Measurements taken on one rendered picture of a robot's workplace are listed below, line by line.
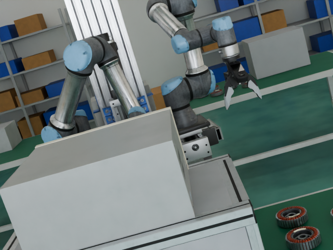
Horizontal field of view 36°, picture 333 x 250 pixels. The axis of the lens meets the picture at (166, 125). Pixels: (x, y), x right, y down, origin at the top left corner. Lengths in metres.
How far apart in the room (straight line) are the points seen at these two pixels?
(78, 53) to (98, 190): 0.97
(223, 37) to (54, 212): 1.04
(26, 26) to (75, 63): 5.89
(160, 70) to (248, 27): 1.59
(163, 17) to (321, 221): 1.05
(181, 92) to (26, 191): 1.33
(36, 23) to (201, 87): 5.68
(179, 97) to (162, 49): 5.86
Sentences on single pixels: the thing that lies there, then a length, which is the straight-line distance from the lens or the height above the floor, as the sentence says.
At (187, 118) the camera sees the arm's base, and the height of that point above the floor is 1.08.
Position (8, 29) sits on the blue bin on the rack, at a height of 1.93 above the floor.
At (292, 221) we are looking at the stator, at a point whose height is 0.78.
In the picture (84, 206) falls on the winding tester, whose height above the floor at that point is 1.22.
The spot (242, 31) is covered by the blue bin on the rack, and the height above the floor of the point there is 0.93.
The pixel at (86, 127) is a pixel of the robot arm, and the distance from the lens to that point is 2.45.
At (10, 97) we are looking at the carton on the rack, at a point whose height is 0.95.
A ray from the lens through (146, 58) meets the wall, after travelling 8.31.
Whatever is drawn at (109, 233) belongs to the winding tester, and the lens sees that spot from 1.27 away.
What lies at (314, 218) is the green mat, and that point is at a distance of 1.93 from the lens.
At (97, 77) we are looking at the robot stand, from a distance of 2.60.
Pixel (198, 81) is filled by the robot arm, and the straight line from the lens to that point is 2.47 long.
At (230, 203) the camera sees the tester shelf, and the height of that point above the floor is 1.11.
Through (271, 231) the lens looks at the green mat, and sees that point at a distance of 1.90.
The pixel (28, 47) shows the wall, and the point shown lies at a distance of 8.56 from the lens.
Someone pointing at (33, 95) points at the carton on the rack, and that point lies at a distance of 8.09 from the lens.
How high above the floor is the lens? 1.62
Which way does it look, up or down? 13 degrees down
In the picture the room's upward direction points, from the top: 17 degrees counter-clockwise
